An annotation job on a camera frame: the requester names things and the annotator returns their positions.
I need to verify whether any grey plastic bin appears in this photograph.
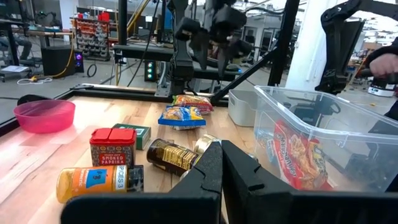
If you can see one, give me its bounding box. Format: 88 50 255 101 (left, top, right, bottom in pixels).
228 89 261 128

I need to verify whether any parts drawer rack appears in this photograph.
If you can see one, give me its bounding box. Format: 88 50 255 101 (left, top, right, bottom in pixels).
73 12 111 62

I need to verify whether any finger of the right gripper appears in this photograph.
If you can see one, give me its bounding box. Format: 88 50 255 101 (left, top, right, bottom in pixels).
190 30 210 72
216 42 233 79

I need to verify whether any red ramen noodle packet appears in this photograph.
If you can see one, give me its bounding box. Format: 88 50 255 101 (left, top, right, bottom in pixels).
172 94 215 115
272 120 334 191

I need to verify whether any clear plastic bin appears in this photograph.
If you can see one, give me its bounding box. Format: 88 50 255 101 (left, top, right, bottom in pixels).
253 85 398 194

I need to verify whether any black controller box with lights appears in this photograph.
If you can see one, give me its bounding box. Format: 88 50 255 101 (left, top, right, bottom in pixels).
144 60 158 82

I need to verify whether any dark spice jar yellow lid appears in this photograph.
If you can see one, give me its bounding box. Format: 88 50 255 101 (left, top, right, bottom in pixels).
146 138 201 182

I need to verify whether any person's forearm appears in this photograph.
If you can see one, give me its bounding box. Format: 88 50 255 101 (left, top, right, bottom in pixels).
364 37 398 68

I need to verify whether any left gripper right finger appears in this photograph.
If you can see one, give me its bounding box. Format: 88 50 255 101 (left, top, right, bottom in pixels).
223 140 398 224

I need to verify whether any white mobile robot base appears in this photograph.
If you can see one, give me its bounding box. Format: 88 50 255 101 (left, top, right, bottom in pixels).
368 79 397 98

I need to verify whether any person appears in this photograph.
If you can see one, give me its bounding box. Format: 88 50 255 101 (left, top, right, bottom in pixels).
0 33 32 60

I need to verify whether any orange turmeric spice jar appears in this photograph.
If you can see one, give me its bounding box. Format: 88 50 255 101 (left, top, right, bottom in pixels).
55 164 145 205

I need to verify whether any black workbench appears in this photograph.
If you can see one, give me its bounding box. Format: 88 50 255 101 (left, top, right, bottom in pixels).
113 43 243 82

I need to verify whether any white cable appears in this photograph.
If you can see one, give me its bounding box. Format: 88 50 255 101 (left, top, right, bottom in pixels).
17 77 53 85

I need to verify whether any yellow cable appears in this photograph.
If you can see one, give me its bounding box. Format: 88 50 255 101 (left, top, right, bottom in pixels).
30 27 77 81

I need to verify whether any black computer tower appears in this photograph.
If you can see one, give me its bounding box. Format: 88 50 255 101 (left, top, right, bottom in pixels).
41 45 85 77

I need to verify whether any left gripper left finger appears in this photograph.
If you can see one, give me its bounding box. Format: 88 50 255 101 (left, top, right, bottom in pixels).
60 141 224 224

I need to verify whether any pink plastic bowl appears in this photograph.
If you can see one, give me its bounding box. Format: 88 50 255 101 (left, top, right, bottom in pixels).
13 99 76 134

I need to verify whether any person's hand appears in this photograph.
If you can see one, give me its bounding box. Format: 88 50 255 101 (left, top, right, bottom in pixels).
369 52 398 79

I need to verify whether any green cardboard box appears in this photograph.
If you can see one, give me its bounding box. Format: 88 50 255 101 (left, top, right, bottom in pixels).
111 123 152 151

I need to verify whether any white pillar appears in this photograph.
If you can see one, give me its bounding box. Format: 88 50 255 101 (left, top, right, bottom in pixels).
285 0 343 91

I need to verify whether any white paper stack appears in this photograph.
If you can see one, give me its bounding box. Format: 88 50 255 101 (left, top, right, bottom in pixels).
1 64 30 74

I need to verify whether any black aluminium rig frame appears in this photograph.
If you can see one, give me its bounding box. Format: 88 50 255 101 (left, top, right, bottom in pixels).
0 0 301 138

